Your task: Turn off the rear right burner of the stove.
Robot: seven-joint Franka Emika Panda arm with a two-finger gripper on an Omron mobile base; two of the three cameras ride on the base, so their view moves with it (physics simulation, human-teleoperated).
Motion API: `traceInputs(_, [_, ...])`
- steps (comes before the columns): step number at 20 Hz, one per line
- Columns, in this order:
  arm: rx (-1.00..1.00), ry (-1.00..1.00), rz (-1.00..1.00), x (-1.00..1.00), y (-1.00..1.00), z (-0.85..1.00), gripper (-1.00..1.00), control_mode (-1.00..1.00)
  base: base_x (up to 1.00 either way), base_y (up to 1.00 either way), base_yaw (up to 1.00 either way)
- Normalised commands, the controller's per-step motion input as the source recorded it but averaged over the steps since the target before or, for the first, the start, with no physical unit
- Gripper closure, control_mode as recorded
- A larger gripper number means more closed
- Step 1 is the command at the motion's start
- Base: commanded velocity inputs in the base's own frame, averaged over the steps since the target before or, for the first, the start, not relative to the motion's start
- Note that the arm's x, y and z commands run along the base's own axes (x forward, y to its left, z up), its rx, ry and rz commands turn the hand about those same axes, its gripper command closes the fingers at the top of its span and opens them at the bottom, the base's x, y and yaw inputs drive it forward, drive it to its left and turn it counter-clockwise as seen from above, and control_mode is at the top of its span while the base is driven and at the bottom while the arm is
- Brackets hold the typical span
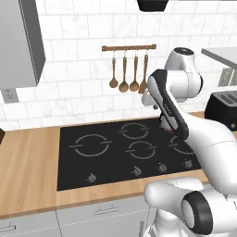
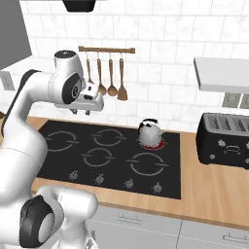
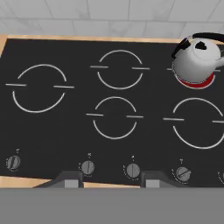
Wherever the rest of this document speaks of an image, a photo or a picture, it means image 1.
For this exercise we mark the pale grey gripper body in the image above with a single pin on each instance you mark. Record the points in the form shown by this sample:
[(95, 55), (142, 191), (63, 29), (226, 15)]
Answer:
[(165, 122)]

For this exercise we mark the wooden spatula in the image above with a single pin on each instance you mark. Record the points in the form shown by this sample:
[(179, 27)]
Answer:
[(143, 83)]

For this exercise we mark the black extractor hood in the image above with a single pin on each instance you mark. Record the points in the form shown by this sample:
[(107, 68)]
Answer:
[(152, 5)]

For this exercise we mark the wooden utensil rail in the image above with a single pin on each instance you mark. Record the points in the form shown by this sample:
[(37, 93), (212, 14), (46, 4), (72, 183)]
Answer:
[(129, 47)]

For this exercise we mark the black hob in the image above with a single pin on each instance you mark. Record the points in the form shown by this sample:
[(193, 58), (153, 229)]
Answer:
[(117, 160)]

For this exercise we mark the black toaster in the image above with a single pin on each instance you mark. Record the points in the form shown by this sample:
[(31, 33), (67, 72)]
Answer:
[(222, 108)]

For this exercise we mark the long wooden spoon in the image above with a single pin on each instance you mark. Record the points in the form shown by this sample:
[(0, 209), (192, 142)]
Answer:
[(123, 86), (134, 85)]

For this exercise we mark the white wall socket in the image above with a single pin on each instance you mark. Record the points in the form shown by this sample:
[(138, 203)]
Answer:
[(10, 95)]

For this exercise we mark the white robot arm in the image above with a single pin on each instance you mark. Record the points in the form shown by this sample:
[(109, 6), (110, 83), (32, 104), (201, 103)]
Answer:
[(213, 148)]

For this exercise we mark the small wooden spoon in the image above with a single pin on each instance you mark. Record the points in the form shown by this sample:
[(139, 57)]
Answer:
[(113, 81)]

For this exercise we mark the wide grey drawer front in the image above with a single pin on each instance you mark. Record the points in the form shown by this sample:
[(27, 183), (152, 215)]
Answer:
[(80, 216)]

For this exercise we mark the dark grey hob knob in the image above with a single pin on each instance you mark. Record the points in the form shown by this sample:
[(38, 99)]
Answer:
[(137, 170), (91, 177), (188, 163), (162, 167)]

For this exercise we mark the dark brown block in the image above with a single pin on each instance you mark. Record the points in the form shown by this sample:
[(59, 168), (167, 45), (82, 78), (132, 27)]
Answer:
[(2, 135)]

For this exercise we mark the grey wall socket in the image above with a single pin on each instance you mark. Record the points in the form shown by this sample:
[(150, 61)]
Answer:
[(227, 77)]

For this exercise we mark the grey cupboard door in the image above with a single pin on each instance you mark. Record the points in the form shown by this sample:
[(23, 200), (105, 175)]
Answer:
[(108, 228)]

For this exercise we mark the grey wall cupboard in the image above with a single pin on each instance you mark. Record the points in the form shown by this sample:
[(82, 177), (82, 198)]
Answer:
[(220, 56), (18, 43)]

